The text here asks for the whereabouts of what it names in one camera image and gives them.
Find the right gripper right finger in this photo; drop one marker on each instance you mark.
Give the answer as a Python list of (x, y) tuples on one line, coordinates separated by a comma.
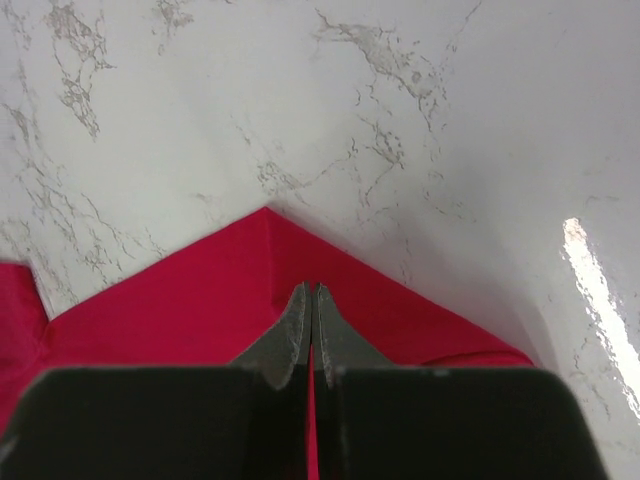
[(379, 420)]

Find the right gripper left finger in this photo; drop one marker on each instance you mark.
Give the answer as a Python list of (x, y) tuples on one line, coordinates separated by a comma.
[(243, 420)]

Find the red t shirt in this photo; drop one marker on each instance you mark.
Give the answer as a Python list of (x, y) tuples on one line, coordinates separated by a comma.
[(207, 303)]

